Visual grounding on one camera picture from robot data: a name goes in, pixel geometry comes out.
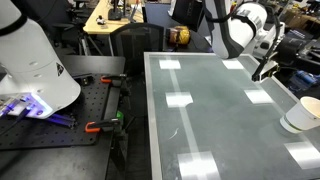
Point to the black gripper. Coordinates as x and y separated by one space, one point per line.
299 54

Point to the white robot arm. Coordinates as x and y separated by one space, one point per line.
252 28

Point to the white paper cup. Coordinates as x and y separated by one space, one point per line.
303 116

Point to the yellow black helmet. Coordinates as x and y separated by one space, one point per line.
180 35

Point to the black office chair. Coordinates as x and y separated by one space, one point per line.
132 40

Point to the orange black clamp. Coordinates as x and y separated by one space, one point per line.
93 127
111 77

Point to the black perforated mounting board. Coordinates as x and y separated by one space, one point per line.
50 113

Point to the black cart table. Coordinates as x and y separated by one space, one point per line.
41 150

